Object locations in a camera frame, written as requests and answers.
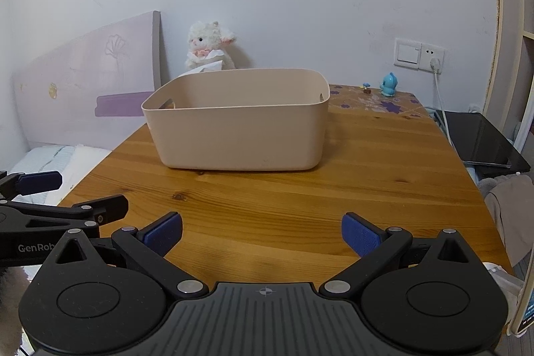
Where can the light wooden shelf frame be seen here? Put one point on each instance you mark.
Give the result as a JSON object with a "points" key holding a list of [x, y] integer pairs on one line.
{"points": [[507, 26]]}

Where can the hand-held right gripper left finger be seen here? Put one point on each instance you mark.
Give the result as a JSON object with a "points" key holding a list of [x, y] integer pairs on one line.
{"points": [[162, 234]]}

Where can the white plush lamb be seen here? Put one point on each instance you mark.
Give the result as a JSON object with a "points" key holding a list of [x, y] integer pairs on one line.
{"points": [[204, 39]]}

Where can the blue toy figure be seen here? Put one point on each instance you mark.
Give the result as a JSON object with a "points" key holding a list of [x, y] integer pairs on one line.
{"points": [[388, 85]]}

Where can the beige plastic storage bin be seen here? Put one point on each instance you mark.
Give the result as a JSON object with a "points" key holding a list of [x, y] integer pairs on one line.
{"points": [[237, 135]]}

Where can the white wall switch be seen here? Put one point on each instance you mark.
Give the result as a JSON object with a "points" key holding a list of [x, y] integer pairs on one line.
{"points": [[408, 53]]}

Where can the pink and purple headboard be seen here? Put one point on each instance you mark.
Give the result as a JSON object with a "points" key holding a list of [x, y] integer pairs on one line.
{"points": [[75, 80]]}

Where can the white framed phone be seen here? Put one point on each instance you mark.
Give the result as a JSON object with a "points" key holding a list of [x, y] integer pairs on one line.
{"points": [[526, 314]]}

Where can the purple floral table mat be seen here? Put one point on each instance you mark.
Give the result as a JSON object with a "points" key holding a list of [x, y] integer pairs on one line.
{"points": [[375, 103]]}

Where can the black glass side table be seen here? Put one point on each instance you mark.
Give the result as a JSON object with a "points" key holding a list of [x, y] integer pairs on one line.
{"points": [[488, 143]]}

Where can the white wall socket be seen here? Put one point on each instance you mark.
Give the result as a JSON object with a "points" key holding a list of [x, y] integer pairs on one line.
{"points": [[432, 53]]}

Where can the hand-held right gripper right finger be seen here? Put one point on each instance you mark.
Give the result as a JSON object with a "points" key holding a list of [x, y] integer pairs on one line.
{"points": [[359, 234]]}

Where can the small mushroom toy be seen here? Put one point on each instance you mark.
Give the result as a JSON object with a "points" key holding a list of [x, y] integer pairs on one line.
{"points": [[366, 88]]}

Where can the grey cloth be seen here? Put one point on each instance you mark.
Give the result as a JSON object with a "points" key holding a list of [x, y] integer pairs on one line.
{"points": [[513, 214]]}

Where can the white bedding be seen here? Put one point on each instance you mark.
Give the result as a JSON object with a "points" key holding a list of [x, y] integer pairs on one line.
{"points": [[46, 160]]}

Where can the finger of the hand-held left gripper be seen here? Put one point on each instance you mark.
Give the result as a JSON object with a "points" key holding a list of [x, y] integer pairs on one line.
{"points": [[39, 181], [87, 212]]}

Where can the white round mount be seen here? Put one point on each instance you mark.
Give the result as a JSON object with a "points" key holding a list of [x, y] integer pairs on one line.
{"points": [[507, 281]]}

